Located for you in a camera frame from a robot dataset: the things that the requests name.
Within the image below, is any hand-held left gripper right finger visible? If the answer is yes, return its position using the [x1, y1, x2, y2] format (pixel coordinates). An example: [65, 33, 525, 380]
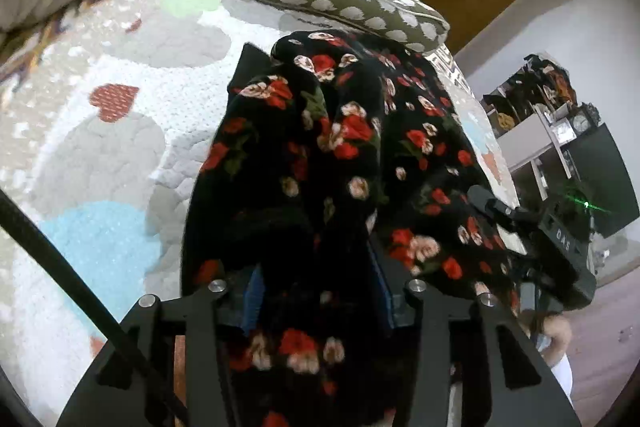
[369, 252, 583, 427]

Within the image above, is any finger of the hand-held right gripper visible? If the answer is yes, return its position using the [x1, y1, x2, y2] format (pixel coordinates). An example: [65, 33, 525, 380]
[467, 184, 543, 234]

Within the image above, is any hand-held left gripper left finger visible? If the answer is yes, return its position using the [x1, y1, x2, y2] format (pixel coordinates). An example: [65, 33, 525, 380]
[55, 278, 263, 427]

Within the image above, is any black floral robe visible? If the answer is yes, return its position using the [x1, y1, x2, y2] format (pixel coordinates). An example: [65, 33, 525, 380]
[180, 29, 526, 427]

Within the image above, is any person's right hand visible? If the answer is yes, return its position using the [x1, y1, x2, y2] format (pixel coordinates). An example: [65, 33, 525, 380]
[535, 313, 574, 368]

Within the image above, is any black screen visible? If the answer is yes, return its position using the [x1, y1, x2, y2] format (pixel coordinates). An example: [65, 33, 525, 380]
[567, 122, 640, 239]

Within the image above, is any cluttered white shelf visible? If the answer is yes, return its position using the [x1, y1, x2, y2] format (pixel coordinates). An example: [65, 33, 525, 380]
[481, 53, 601, 210]

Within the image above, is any quilted patchwork bedspread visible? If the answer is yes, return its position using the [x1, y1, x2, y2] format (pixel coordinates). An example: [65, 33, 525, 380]
[0, 0, 526, 427]

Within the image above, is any black cable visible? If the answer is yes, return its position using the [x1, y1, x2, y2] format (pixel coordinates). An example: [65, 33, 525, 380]
[0, 189, 193, 427]

